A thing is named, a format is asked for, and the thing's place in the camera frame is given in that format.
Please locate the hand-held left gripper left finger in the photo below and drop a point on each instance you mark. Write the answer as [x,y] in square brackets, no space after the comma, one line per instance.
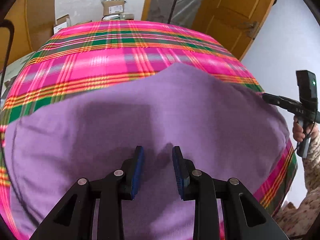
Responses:
[138,170]

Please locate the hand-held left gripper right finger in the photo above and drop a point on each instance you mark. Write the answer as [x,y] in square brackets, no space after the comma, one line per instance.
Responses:
[178,172]

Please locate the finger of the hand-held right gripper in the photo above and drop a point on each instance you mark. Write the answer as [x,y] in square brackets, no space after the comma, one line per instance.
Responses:
[273,99]

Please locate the purple fleece towel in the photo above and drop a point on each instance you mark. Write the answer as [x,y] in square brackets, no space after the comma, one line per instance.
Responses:
[125,120]

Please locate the person's right forearm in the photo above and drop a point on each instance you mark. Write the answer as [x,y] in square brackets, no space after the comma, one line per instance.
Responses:
[313,160]

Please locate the person's right hand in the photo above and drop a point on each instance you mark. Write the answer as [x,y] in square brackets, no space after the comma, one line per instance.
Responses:
[298,132]

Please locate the wooden door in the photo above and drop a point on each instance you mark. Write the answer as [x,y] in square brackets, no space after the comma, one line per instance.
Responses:
[230,5]

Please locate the person's patterned clothing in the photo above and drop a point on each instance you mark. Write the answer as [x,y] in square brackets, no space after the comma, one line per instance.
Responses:
[295,217]

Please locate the pink green plaid bedsheet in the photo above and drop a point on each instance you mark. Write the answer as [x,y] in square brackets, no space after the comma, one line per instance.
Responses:
[125,47]

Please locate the clear plastic door curtain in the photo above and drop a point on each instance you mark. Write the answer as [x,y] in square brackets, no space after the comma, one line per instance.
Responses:
[190,0]

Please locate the brown parcel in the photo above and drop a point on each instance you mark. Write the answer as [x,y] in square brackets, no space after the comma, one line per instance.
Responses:
[127,16]

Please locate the grey plastic parcel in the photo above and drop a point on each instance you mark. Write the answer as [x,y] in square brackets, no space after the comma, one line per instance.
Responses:
[110,18]

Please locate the white cardboard box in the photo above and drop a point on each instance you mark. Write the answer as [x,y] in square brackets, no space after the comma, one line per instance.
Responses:
[61,25]

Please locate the labelled cardboard box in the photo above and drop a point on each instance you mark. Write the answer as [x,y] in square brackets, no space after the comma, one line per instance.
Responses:
[113,7]

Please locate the wooden wardrobe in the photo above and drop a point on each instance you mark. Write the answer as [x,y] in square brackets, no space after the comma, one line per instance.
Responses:
[37,10]

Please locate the wooden door frame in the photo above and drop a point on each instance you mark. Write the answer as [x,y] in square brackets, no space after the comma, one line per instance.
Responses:
[148,0]

